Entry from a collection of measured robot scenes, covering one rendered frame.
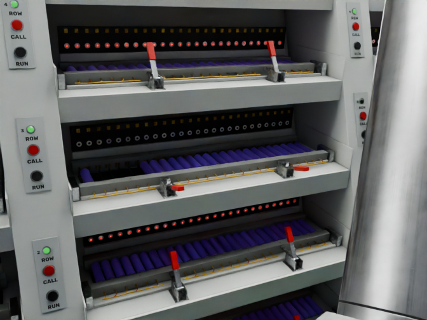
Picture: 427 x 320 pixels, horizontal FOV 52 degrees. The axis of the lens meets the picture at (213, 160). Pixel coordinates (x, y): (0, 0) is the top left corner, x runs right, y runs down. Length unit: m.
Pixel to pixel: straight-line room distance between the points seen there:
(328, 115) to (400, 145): 0.68
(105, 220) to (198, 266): 0.24
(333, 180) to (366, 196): 0.62
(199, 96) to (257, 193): 0.23
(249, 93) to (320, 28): 0.28
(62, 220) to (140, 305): 0.22
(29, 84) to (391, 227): 0.60
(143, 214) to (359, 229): 0.50
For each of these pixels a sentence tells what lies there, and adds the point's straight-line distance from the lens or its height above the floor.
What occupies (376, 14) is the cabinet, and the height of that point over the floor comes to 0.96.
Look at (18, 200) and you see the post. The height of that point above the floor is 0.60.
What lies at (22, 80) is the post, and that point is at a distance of 0.78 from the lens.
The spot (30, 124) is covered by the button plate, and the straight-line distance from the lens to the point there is 0.78.
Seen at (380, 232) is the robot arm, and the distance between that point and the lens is 0.38.
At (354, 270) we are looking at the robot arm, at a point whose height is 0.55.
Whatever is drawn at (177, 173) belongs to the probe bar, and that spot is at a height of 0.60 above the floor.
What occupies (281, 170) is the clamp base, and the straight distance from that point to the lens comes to 0.95.
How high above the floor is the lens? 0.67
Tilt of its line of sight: 4 degrees down
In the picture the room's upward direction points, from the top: 6 degrees counter-clockwise
